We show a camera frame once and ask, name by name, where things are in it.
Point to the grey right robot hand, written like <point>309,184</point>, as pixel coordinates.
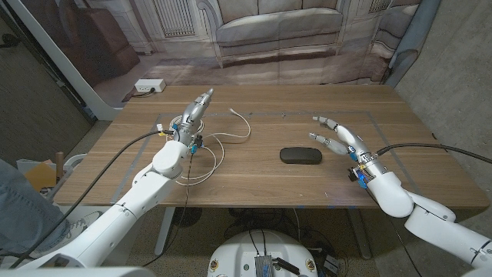
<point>353,140</point>

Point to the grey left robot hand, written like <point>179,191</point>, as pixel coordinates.
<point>192,121</point>

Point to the black glasses case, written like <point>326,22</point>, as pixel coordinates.
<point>301,155</point>

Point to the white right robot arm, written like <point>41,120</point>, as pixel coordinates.
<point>430,223</point>

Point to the white power strip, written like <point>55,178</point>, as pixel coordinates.
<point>150,85</point>

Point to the white table leg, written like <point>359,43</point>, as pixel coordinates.
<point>361,238</point>
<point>165,231</point>

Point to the grey rolled backdrop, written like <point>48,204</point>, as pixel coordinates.
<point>413,38</point>

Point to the printed sofa room backdrop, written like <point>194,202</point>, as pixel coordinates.
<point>276,38</point>

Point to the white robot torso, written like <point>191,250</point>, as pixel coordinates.
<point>238,254</point>

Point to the grey and white sneaker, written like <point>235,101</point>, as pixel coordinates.
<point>82,225</point>

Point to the white leaning board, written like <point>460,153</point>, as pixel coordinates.
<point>57,50</point>

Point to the grey finned electronics box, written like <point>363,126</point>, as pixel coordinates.
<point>264,266</point>

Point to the brown cardboard box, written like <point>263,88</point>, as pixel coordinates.
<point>40,176</point>

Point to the person in blue jeans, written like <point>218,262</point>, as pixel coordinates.
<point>23,207</point>

